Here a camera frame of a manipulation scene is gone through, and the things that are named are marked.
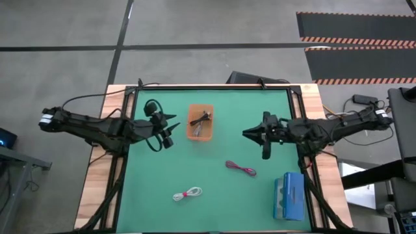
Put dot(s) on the black clamp mount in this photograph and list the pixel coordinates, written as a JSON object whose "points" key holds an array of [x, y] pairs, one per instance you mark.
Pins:
{"points": [[262, 83], [140, 82]]}

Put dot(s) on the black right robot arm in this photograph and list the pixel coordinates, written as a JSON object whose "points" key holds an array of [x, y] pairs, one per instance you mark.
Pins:
{"points": [[325, 130]]}

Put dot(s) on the grey cabinet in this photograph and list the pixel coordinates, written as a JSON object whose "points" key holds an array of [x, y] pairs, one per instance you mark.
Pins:
{"points": [[404, 139]]}

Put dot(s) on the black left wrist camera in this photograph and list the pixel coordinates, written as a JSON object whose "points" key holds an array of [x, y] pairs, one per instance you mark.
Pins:
{"points": [[158, 121]]}

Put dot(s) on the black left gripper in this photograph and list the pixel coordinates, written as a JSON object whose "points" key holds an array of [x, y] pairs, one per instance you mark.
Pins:
{"points": [[156, 130]]}

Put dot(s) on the black power adapter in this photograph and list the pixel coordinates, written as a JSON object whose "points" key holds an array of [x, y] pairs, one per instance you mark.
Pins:
{"points": [[364, 99]]}

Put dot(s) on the black angled panel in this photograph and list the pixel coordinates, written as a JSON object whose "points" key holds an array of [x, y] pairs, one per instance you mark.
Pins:
{"points": [[250, 78]]}

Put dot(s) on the black device with blue light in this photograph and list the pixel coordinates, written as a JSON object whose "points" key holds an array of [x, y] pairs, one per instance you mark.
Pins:
{"points": [[7, 138]]}

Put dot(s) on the grey metal desk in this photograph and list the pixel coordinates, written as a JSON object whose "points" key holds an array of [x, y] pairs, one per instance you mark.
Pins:
{"points": [[16, 162]]}

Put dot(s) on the dark control box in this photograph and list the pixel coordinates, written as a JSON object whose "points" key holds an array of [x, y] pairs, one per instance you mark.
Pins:
{"points": [[406, 222]]}

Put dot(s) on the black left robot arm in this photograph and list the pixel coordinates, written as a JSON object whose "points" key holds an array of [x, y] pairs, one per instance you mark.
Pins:
{"points": [[97, 128]]}

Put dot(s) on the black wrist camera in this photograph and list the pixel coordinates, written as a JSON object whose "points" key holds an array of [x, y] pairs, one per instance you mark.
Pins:
{"points": [[274, 127], [158, 121]]}

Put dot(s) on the black hazard-striped floor mat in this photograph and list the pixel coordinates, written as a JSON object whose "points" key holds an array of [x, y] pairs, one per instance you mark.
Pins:
{"points": [[354, 27], [360, 63]]}

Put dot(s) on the white floor sheet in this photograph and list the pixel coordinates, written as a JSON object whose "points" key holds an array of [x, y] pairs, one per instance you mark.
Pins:
{"points": [[357, 196]]}

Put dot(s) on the black diagonal bar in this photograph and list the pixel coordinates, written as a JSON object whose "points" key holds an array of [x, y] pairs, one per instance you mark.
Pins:
{"points": [[370, 175]]}

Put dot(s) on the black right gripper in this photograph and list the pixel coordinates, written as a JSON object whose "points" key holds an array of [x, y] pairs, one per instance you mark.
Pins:
{"points": [[276, 133]]}

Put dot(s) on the blue plastic box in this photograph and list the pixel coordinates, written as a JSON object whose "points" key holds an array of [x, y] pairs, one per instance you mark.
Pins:
{"points": [[291, 196]]}

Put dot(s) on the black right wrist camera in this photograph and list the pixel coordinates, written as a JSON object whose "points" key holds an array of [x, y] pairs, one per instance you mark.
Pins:
{"points": [[274, 127]]}

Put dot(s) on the orange translucent plastic bin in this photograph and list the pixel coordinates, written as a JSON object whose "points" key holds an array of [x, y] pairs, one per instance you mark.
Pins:
{"points": [[191, 133]]}

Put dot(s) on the green table mat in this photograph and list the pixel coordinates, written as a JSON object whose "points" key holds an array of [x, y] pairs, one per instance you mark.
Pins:
{"points": [[208, 201]]}

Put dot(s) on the black metal table frame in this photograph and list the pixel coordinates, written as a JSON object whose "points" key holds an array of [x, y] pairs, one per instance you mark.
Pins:
{"points": [[297, 97]]}

